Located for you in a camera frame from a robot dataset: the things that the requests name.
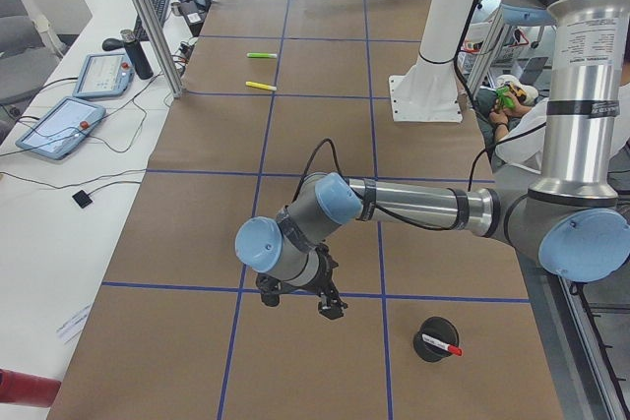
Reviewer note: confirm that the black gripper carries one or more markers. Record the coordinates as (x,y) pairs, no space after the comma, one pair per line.
(323,276)

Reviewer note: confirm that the red and white marker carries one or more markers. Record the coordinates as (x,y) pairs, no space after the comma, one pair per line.
(442,345)

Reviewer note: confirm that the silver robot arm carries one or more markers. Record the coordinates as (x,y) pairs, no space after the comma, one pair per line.
(565,219)

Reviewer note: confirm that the left black mesh cup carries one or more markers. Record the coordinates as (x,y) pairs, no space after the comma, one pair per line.
(440,328)

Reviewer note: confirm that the brown paper table mat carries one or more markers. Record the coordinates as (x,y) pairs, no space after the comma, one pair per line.
(178,329)

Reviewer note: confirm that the yellow highlighter marker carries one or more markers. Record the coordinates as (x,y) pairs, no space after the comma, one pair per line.
(260,86)

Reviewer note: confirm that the green highlighter marker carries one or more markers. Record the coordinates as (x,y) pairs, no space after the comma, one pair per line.
(261,55)

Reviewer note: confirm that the small black sensor puck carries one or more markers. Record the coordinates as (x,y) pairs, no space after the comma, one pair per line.
(82,199)

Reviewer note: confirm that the black water bottle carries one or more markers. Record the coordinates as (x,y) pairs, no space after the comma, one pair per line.
(137,55)

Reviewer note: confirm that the near teach pendant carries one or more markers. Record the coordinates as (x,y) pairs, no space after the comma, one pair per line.
(59,131)

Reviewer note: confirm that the teach pendant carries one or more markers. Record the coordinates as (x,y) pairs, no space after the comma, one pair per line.
(105,75)
(59,131)

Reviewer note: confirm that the red fire extinguisher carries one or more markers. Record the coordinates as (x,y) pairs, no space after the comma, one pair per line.
(28,390)

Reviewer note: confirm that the far teach pendant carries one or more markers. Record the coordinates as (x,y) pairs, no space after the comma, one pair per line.
(105,75)

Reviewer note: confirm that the white camera stand base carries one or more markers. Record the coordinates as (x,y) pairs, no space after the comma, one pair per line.
(425,93)

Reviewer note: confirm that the aluminium frame post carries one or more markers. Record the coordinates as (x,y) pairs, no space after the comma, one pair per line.
(157,39)

